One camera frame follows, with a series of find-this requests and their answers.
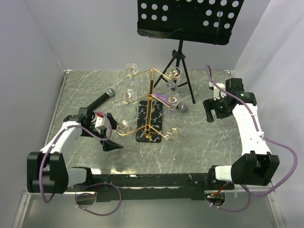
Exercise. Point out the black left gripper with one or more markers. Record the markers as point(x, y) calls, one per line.
point(108, 145)

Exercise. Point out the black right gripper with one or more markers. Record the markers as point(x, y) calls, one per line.
point(210, 104)

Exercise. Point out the gold wine glass rack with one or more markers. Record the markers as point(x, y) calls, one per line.
point(152, 73)

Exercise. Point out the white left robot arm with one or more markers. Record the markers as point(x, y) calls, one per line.
point(46, 169)

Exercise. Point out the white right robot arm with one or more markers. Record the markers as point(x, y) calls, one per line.
point(257, 164)

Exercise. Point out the black marble rack base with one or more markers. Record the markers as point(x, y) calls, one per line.
point(149, 131)

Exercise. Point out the purple glitter microphone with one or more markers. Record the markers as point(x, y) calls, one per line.
point(182, 107)

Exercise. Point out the black microphone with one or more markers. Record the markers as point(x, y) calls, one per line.
point(101, 100)

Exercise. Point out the black music stand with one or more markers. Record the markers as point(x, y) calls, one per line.
point(202, 21)

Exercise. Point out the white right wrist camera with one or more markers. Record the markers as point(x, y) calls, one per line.
point(217, 94)

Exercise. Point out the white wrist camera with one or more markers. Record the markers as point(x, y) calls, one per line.
point(100, 122)
point(217, 94)

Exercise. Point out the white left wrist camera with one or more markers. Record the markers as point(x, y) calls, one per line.
point(100, 122)

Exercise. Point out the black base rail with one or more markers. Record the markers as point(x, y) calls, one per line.
point(191, 186)

